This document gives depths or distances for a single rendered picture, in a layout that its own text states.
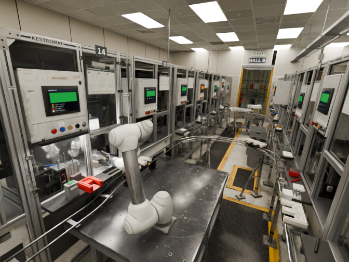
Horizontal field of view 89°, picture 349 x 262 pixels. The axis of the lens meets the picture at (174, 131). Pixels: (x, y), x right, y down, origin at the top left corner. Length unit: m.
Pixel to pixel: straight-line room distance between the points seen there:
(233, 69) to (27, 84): 8.88
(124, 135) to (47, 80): 0.62
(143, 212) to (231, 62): 8.87
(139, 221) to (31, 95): 1.05
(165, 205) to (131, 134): 0.59
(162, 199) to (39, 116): 1.01
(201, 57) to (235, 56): 1.68
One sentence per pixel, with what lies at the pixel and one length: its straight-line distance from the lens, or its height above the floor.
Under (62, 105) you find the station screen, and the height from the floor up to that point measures 1.60.
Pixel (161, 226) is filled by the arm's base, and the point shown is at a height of 0.72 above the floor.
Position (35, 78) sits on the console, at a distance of 1.43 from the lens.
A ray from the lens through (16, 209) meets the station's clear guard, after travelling 1.61.
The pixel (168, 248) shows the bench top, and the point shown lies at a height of 0.68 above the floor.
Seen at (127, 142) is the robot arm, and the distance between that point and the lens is 1.21.
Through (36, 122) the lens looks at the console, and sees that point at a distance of 1.45.
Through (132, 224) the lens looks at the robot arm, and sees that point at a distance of 1.34.
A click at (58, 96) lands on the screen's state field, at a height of 1.66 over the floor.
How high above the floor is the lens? 1.80
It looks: 16 degrees down
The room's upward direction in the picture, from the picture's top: 2 degrees clockwise
